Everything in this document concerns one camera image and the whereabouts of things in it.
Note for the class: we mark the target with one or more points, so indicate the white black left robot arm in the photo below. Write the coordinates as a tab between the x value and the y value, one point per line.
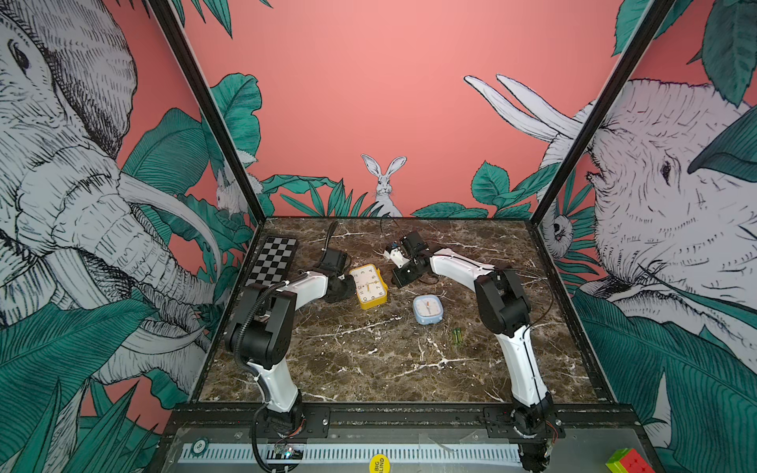
259	337

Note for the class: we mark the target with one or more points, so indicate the yellow round sticker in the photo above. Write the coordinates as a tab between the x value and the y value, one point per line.
380	463

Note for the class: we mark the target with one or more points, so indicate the yellow square alarm clock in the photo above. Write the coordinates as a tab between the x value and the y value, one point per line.
371	290

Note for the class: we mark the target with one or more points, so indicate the black white chessboard box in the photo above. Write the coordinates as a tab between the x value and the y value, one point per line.
272	261

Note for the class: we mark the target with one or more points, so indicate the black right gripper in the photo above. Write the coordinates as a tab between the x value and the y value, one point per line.
400	281

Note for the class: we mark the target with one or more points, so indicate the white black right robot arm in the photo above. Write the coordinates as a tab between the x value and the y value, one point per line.
503	309

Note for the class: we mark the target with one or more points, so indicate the white perforated rail strip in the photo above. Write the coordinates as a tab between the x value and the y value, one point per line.
342	453

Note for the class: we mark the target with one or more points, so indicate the light blue small alarm clock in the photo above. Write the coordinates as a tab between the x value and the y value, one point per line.
428	309

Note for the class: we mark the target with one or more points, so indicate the colourful puzzle cube on ledge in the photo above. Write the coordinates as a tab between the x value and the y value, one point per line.
628	461

